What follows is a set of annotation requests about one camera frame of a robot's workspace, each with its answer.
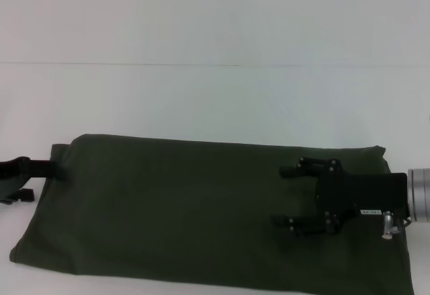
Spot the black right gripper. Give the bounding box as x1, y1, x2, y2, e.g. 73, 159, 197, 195
271, 155, 410, 236

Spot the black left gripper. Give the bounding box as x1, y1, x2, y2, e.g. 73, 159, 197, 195
0, 156, 67, 206

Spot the dark green t-shirt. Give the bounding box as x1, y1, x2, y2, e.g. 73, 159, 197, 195
8, 133, 416, 295

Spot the right arm cable with connector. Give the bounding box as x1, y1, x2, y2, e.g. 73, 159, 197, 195
380, 210, 413, 241

